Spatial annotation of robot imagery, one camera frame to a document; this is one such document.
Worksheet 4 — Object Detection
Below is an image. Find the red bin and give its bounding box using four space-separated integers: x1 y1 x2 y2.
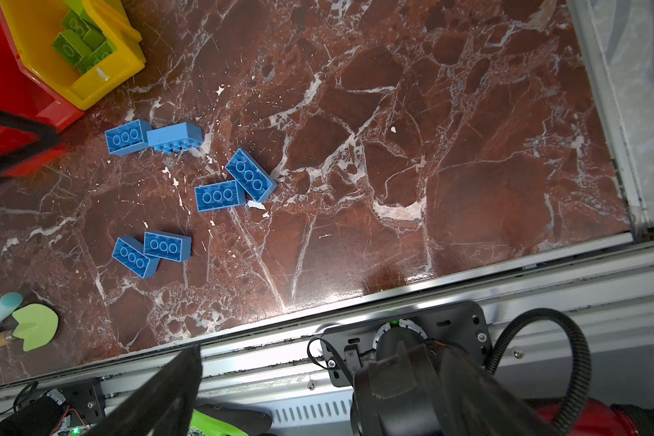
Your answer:
0 12 85 177

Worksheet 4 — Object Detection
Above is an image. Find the blue lego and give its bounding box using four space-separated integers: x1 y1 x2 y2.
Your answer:
144 232 192 263
146 123 203 154
194 180 246 212
112 236 160 279
105 120 152 156

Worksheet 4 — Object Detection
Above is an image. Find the green work glove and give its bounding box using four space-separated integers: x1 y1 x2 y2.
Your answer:
187 411 248 436

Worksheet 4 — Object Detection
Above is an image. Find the green lego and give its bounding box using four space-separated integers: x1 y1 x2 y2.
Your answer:
76 40 116 76
61 10 106 50
52 30 92 68

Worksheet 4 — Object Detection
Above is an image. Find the green garden trowel wooden handle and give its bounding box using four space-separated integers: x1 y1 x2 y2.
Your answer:
0 303 59 352

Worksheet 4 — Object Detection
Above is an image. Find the yellow bin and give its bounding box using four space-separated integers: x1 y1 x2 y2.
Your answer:
0 1 146 110

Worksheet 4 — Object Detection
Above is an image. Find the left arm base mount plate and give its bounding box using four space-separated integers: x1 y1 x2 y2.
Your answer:
27 379 105 431

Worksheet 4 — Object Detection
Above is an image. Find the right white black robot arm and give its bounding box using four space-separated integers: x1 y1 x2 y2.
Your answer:
90 308 592 435

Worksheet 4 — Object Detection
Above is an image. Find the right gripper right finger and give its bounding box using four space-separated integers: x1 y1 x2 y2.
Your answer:
440 348 556 435

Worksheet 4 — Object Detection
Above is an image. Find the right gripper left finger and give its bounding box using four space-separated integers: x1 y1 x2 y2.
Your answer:
87 346 203 435

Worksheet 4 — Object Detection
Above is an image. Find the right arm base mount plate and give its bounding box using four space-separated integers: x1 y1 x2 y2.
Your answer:
320 301 492 388

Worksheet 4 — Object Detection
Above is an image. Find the red metallic object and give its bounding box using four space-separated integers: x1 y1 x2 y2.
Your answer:
526 398 639 436

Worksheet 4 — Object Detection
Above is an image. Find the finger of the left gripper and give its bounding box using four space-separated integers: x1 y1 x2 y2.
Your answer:
0 110 60 185

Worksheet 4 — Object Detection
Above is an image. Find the blue lego right angled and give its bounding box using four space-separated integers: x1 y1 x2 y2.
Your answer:
225 149 277 203

